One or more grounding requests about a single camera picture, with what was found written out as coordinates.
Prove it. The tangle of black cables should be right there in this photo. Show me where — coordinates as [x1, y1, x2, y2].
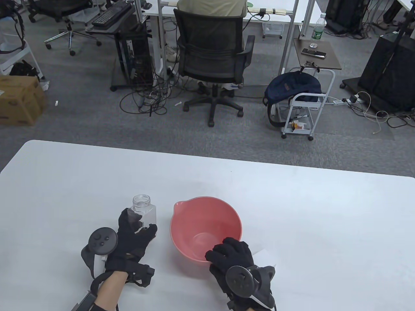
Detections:
[119, 65, 182, 117]

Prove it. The black wrist sensor box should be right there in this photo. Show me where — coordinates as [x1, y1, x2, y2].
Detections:
[72, 290, 98, 311]

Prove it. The black mesh office chair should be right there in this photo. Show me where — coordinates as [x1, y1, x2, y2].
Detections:
[173, 8, 255, 127]

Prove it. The black VR controller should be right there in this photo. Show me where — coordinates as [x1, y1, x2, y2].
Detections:
[81, 227, 118, 280]
[225, 265, 277, 308]

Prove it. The brown side table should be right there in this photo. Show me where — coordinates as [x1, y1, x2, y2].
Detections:
[293, 38, 342, 71]

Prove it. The beige power strip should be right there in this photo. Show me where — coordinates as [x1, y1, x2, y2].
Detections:
[248, 7, 290, 16]

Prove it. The white office desk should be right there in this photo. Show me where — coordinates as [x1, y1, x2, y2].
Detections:
[135, 0, 316, 76]

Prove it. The clear water bottle green label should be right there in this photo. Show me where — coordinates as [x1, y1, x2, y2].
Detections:
[311, 13, 327, 42]

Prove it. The white metal rack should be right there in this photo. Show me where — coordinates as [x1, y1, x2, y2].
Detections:
[0, 16, 44, 81]

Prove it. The black bag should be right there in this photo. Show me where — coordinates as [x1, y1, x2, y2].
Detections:
[9, 61, 41, 81]

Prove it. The white jar lid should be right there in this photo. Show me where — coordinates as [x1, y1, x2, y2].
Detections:
[251, 249, 277, 268]

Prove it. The person's right hand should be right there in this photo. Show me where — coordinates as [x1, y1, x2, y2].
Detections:
[205, 237, 256, 299]

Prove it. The pink salad bowl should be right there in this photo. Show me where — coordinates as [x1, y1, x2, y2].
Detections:
[170, 196, 243, 267]

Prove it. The cardboard box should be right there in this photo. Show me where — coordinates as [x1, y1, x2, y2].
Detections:
[0, 75, 47, 126]

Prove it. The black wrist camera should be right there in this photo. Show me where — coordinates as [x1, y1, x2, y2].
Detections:
[128, 264, 155, 287]

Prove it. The person's left forearm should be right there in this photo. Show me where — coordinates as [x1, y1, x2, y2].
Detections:
[94, 271, 128, 311]

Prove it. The white rolling cart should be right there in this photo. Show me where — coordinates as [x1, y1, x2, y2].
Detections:
[281, 66, 335, 141]

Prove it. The black keyboard stand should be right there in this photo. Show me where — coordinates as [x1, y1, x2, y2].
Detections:
[85, 0, 153, 92]

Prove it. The black wheeled cabinet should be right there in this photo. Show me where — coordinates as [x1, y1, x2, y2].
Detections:
[340, 31, 415, 114]

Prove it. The black keyboard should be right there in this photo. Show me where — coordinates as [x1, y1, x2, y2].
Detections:
[91, 3, 133, 28]

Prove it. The black computer tower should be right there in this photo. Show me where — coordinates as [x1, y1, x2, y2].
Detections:
[118, 31, 153, 86]

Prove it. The black smartphone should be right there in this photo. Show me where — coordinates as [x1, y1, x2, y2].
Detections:
[301, 48, 326, 59]

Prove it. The person's left hand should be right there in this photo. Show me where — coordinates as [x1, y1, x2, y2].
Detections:
[104, 208, 158, 275]

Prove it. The clear plastic jar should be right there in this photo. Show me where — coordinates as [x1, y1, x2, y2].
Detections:
[127, 194, 157, 240]

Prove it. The black swivel chair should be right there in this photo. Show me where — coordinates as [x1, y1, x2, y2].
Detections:
[28, 0, 102, 56]

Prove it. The black equipment stack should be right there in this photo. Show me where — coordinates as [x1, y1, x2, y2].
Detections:
[325, 0, 370, 33]

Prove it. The navy backpack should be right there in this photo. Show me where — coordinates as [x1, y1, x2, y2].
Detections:
[263, 72, 322, 127]

